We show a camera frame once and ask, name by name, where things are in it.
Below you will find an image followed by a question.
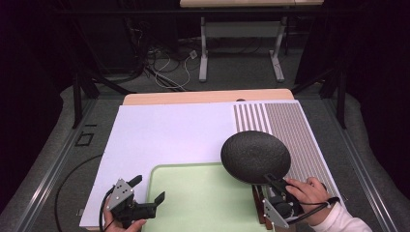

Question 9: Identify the white board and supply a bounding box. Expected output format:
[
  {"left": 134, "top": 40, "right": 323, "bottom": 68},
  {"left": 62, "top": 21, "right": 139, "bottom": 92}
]
[{"left": 79, "top": 100, "right": 344, "bottom": 229}]

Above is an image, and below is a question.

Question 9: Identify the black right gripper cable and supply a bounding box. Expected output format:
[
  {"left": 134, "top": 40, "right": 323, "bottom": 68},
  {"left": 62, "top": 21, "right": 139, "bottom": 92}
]
[{"left": 286, "top": 196, "right": 341, "bottom": 225}]

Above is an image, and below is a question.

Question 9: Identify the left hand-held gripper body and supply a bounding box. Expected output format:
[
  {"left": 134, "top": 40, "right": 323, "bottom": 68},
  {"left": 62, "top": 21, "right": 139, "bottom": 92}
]
[{"left": 105, "top": 178, "right": 158, "bottom": 228}]

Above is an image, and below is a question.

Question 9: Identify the person's right hand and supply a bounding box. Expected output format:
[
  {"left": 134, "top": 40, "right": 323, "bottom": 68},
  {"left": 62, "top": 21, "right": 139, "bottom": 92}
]
[{"left": 284, "top": 176, "right": 333, "bottom": 226}]

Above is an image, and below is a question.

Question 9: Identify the person's left hand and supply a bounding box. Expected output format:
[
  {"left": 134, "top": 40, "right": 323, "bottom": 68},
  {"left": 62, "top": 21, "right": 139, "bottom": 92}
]
[{"left": 103, "top": 207, "right": 148, "bottom": 232}]

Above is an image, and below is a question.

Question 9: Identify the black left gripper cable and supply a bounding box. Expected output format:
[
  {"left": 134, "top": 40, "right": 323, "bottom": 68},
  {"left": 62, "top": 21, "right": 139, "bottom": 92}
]
[{"left": 99, "top": 186, "right": 117, "bottom": 232}]

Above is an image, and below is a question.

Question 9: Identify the brown white striped placemat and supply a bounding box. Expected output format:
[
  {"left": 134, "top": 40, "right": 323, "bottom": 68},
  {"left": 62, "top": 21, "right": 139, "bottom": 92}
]
[{"left": 232, "top": 101, "right": 339, "bottom": 207}]

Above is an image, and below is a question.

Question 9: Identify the wooden table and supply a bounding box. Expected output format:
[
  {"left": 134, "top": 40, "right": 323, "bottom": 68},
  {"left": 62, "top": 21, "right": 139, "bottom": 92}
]
[{"left": 122, "top": 88, "right": 295, "bottom": 106}]

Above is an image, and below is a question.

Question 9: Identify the black textured plate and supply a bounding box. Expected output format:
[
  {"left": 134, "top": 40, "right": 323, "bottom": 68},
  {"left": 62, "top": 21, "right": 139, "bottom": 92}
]
[{"left": 220, "top": 130, "right": 292, "bottom": 186}]

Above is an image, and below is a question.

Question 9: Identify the wooden handled fork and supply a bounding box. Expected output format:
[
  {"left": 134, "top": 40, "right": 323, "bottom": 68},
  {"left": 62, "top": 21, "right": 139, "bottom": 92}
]
[{"left": 251, "top": 184, "right": 266, "bottom": 225}]

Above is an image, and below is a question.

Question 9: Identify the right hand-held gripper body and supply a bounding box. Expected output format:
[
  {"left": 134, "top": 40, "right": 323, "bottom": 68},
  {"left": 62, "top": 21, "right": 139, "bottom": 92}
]
[{"left": 261, "top": 183, "right": 306, "bottom": 230}]

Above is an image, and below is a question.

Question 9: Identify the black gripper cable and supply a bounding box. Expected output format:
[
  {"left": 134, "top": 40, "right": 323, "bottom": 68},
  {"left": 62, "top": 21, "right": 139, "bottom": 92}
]
[
  {"left": 286, "top": 196, "right": 341, "bottom": 225},
  {"left": 99, "top": 186, "right": 117, "bottom": 232}
]

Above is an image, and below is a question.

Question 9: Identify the black floor cable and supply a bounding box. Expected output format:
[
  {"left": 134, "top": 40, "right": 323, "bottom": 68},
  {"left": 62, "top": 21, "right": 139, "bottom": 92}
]
[{"left": 54, "top": 154, "right": 104, "bottom": 232}]

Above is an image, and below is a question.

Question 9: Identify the white legged desk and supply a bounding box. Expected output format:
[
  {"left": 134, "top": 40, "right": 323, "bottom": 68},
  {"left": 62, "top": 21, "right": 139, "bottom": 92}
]
[{"left": 179, "top": 0, "right": 324, "bottom": 83}]

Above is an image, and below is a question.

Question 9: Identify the light green tray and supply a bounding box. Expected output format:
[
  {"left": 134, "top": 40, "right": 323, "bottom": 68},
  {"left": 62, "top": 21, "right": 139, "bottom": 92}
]
[{"left": 146, "top": 162, "right": 275, "bottom": 232}]

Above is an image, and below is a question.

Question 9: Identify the black metal stand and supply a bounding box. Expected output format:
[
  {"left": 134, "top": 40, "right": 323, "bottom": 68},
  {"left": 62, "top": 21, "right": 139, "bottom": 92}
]
[
  {"left": 71, "top": 69, "right": 132, "bottom": 130},
  {"left": 291, "top": 67, "right": 348, "bottom": 130}
]

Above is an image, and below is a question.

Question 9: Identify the tangle of floor cables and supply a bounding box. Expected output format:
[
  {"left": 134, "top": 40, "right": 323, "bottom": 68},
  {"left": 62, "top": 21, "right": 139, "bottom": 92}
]
[{"left": 143, "top": 46, "right": 199, "bottom": 93}]

